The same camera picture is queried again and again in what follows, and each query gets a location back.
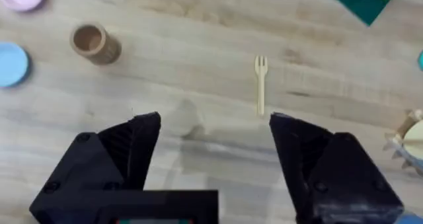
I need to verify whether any small wooden peg rack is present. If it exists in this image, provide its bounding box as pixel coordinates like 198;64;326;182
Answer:
382;109;423;177

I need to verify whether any blue plate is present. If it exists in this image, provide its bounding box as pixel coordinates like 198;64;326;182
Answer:
0;41;31;89

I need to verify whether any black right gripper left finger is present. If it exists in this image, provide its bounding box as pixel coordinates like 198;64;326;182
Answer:
28;111;163;224

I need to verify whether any brown cylindrical cup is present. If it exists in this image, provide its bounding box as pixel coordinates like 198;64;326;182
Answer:
69;22;122;66

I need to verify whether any wooden fork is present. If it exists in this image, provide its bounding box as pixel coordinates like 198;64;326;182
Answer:
254;55;269;116

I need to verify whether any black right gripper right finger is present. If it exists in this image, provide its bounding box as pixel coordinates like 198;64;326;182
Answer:
269;112;405;224

